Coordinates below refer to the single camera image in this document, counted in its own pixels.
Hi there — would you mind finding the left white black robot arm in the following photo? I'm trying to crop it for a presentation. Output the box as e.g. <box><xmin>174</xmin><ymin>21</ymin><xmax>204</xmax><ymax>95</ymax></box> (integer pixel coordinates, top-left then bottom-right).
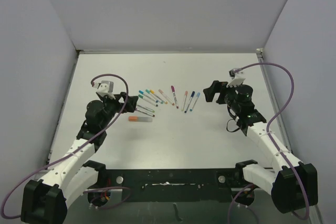
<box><xmin>20</xmin><ymin>92</ymin><xmax>139</xmax><ymax>223</ymax></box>

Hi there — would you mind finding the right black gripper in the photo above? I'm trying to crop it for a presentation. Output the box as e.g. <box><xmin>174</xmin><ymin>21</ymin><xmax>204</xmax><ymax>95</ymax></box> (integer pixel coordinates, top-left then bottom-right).
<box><xmin>204</xmin><ymin>80</ymin><xmax>241</xmax><ymax>113</ymax></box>

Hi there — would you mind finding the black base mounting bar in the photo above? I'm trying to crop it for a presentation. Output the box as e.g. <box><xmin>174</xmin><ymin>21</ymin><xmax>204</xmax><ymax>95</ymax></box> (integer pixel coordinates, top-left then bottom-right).
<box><xmin>88</xmin><ymin>168</ymin><xmax>248</xmax><ymax>202</ymax></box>

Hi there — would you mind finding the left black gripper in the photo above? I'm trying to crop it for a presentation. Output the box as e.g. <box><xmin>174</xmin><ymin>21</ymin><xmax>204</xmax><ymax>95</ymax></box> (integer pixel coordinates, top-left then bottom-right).
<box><xmin>100</xmin><ymin>92</ymin><xmax>138</xmax><ymax>129</ymax></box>

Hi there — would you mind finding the salmon capped pen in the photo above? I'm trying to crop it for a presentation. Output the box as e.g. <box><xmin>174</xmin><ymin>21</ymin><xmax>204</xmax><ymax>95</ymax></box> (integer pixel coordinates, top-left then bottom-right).
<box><xmin>181</xmin><ymin>91</ymin><xmax>188</xmax><ymax>111</ymax></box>

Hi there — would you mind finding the green capped pen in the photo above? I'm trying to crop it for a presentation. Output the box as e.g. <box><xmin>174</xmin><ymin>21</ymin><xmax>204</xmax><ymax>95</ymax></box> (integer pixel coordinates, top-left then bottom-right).
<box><xmin>136</xmin><ymin>104</ymin><xmax>155</xmax><ymax>113</ymax></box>

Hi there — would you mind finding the light blue capped pen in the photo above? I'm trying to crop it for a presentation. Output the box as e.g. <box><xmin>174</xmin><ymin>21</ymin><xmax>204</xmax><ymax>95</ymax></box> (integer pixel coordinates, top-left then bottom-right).
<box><xmin>139</xmin><ymin>90</ymin><xmax>158</xmax><ymax>103</ymax></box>

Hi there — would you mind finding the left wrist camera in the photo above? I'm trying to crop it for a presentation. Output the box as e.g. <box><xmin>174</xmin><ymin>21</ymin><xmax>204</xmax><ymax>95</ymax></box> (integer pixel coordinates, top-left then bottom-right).
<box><xmin>92</xmin><ymin>81</ymin><xmax>115</xmax><ymax>100</ymax></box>

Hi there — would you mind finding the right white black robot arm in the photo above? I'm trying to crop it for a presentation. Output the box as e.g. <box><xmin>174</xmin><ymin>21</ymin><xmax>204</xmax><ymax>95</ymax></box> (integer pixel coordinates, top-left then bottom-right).
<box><xmin>203</xmin><ymin>80</ymin><xmax>318</xmax><ymax>214</ymax></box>

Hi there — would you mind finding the magenta capped pen upright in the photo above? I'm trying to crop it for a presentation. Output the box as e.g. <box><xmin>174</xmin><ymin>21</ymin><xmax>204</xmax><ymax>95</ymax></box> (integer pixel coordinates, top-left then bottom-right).
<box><xmin>171</xmin><ymin>86</ymin><xmax>179</xmax><ymax>109</ymax></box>

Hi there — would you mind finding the sky blue capped pen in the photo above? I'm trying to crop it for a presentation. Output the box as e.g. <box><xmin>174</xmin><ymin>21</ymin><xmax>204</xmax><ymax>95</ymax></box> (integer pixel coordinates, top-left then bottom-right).
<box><xmin>190</xmin><ymin>92</ymin><xmax>200</xmax><ymax>112</ymax></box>

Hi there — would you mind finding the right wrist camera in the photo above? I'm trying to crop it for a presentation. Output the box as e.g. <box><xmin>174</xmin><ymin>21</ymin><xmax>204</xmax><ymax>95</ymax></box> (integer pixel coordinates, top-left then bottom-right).
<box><xmin>227</xmin><ymin>68</ymin><xmax>246</xmax><ymax>88</ymax></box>

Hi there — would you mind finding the orange capped fat marker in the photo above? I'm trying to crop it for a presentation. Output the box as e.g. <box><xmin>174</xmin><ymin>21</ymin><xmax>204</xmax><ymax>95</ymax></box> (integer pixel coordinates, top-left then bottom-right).
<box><xmin>128</xmin><ymin>116</ymin><xmax>153</xmax><ymax>123</ymax></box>

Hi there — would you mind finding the yellow capped pen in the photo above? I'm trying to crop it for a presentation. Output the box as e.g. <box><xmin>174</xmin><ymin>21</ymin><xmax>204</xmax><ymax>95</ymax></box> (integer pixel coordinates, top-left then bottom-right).
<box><xmin>150</xmin><ymin>90</ymin><xmax>167</xmax><ymax>104</ymax></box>

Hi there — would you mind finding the magenta capped pen lower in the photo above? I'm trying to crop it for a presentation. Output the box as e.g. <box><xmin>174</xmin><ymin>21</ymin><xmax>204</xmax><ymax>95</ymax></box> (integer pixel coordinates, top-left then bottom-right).
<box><xmin>135</xmin><ymin>108</ymin><xmax>155</xmax><ymax>117</ymax></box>

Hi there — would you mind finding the pink capped pen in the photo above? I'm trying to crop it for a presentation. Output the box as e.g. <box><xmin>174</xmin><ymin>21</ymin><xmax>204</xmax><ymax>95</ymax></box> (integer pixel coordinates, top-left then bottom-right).
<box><xmin>159</xmin><ymin>89</ymin><xmax>175</xmax><ymax>106</ymax></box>

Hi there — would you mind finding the dark blue capped pen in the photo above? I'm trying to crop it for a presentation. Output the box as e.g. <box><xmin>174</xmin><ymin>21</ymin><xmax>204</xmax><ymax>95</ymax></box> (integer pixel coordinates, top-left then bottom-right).
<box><xmin>184</xmin><ymin>91</ymin><xmax>195</xmax><ymax>113</ymax></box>

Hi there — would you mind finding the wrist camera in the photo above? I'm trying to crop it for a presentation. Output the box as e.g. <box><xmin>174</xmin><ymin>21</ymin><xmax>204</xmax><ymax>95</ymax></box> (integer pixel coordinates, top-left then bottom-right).
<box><xmin>92</xmin><ymin>81</ymin><xmax>115</xmax><ymax>100</ymax></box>
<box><xmin>227</xmin><ymin>68</ymin><xmax>246</xmax><ymax>88</ymax></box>

